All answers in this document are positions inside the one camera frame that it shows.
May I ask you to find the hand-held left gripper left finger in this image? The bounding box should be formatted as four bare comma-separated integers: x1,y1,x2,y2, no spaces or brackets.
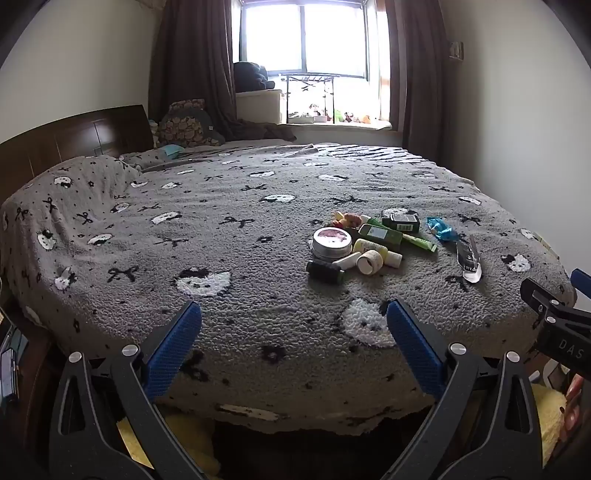
48,301,208,480

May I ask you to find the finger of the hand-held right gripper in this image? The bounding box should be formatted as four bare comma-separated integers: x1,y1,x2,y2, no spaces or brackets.
570,268,591,296
520,278,579,326

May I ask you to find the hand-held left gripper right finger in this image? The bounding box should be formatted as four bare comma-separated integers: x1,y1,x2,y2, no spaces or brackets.
379,299,544,480

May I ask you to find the black and white wrapper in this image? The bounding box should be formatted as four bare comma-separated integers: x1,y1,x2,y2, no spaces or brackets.
455,234,484,284

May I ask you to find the beige tape roll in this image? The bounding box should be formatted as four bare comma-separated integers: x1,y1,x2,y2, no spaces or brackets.
356,249,385,277

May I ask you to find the green tube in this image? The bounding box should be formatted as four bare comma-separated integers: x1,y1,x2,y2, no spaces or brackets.
402,233,438,254

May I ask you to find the small white tube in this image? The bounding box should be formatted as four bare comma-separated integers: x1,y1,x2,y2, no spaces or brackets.
332,251,363,271

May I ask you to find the blue snack packet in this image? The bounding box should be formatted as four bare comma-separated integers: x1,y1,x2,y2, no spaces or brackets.
425,217,458,242

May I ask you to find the green square bottle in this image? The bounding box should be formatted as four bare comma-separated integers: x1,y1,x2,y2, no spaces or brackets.
358,223,405,253

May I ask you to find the black thread spool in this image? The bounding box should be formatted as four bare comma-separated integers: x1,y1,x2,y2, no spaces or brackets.
305,259,345,284

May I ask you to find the dark green small box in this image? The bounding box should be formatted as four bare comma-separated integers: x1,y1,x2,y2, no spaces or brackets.
381,209,422,233

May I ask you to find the round metal tin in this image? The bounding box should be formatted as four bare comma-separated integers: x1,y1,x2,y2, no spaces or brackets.
310,226,354,262

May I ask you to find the colourful small toy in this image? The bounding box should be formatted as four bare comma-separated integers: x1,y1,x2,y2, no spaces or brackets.
330,210,370,230

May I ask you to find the person's right hand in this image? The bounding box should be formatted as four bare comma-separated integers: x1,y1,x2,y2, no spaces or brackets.
561,373,591,444

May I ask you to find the grey cat print blanket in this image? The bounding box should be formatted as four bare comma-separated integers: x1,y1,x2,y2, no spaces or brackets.
0,143,578,435

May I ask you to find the brown patterned cushion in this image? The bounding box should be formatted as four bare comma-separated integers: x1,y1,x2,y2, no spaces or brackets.
156,98,227,149

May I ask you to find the dark wooden headboard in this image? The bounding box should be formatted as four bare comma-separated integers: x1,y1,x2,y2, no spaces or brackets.
0,105,155,195

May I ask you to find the row of small figurines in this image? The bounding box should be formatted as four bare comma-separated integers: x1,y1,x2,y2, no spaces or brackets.
288,102,385,125

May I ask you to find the brown curtain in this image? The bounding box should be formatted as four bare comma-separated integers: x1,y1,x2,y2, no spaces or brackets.
385,0,448,153
148,0,243,144

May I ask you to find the white storage box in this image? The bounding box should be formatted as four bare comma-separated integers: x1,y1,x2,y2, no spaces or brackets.
235,89,287,124

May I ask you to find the dark blue cloth pile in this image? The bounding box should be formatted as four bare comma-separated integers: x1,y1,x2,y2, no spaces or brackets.
233,61,274,92

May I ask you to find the black metal rack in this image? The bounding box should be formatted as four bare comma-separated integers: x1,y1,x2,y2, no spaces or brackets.
283,73,336,123

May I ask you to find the window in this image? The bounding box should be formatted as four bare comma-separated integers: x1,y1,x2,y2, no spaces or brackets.
231,0,393,85

